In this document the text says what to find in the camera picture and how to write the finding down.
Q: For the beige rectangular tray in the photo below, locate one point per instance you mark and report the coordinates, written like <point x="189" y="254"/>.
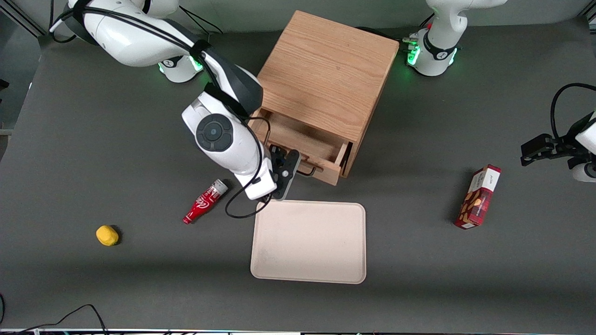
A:
<point x="308" y="242"/>

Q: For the red plastic cola bottle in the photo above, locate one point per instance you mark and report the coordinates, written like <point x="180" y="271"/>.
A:
<point x="202" y="204"/>

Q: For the aluminium frame profile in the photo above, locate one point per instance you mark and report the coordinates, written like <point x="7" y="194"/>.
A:
<point x="21" y="16"/>

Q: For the yellow lemon toy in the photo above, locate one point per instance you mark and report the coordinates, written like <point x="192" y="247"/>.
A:
<point x="107" y="235"/>

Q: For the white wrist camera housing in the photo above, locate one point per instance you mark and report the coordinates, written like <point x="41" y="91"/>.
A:
<point x="585" y="173"/>

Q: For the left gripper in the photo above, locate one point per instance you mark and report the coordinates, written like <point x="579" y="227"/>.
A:
<point x="562" y="144"/>

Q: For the red plaid cookie box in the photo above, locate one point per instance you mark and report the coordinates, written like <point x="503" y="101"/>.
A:
<point x="479" y="197"/>

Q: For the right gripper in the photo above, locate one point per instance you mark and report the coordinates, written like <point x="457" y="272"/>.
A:
<point x="277" y="157"/>

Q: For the oak wooden drawer cabinet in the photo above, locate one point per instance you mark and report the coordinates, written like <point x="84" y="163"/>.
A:
<point x="326" y="70"/>

